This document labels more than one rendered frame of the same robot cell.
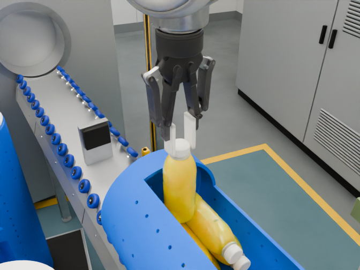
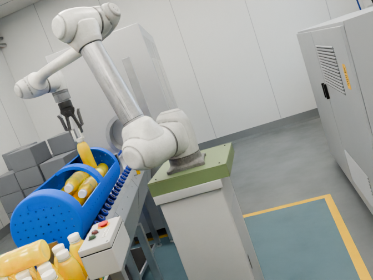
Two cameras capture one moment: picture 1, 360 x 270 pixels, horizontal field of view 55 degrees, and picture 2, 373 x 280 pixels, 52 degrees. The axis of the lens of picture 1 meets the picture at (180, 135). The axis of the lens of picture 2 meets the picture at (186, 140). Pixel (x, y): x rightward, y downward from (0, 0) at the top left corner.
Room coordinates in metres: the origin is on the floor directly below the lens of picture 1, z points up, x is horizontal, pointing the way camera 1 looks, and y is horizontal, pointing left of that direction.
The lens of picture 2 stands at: (-0.89, -1.76, 1.50)
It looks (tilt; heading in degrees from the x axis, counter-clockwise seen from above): 10 degrees down; 36
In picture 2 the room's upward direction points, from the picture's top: 20 degrees counter-clockwise
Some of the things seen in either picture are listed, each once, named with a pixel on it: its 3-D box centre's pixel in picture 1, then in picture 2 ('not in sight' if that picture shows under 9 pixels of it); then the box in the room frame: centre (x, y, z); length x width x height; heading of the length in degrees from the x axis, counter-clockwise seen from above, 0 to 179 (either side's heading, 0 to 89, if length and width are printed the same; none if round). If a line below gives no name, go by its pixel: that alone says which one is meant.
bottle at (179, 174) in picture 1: (179, 184); (85, 154); (0.53, 0.00, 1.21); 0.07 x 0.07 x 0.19
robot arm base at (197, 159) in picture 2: not in sight; (186, 158); (0.52, -0.68, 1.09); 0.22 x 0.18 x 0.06; 28
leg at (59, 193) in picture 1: (57, 182); (147, 216); (1.52, 0.72, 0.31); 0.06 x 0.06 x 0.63; 33
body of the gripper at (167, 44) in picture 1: (179, 54); (66, 109); (0.53, 0.00, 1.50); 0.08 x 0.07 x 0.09; 123
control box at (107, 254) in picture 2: not in sight; (106, 245); (-0.17, -0.79, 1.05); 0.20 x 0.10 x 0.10; 33
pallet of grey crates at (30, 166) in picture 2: not in sight; (50, 181); (2.32, 3.17, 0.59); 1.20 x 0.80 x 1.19; 112
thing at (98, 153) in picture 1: (97, 143); (114, 165); (0.96, 0.28, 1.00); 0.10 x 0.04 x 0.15; 123
